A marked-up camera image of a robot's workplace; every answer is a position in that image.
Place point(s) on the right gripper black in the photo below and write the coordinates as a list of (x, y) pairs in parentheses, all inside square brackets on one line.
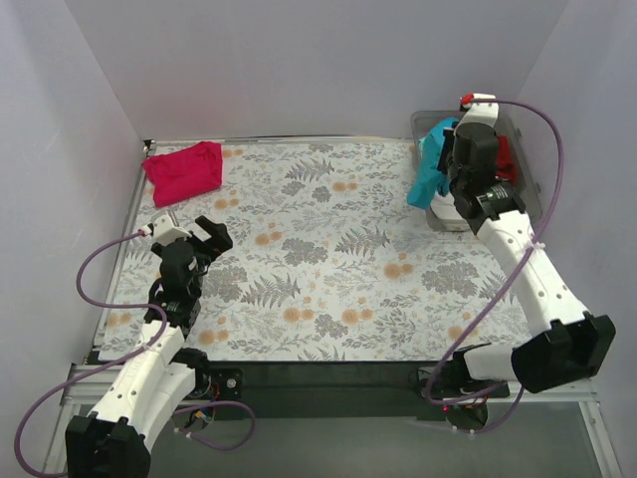
[(447, 156)]

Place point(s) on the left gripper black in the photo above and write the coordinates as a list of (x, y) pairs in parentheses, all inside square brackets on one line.
[(209, 239)]

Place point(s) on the teal blue t shirt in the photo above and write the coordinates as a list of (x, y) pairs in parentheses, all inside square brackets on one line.
[(431, 186)]

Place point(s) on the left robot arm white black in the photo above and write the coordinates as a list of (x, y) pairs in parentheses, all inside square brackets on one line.
[(116, 437)]

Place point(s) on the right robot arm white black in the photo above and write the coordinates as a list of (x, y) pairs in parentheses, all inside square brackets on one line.
[(568, 342)]

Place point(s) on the white t shirt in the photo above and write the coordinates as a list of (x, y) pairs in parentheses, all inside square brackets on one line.
[(443, 216)]

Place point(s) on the dark red t shirt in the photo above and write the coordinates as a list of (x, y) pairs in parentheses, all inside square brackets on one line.
[(506, 167)]

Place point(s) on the folded pink t shirt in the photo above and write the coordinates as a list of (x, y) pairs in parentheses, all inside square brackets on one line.
[(186, 173)]

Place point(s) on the clear plastic bin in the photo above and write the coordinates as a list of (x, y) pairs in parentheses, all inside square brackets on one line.
[(423, 121)]

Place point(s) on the floral patterned table mat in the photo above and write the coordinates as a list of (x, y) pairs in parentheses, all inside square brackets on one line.
[(329, 261)]

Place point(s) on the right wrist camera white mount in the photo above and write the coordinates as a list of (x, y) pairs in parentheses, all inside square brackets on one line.
[(479, 108)]

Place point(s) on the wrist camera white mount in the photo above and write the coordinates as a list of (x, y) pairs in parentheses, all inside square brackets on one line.
[(479, 108), (164, 230)]

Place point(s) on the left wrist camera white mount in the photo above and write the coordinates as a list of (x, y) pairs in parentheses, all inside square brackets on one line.
[(164, 230)]

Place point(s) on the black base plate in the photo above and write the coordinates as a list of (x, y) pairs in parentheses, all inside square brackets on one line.
[(321, 389)]

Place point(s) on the aluminium frame rail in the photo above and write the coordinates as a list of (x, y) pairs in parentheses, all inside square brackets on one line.
[(585, 394)]

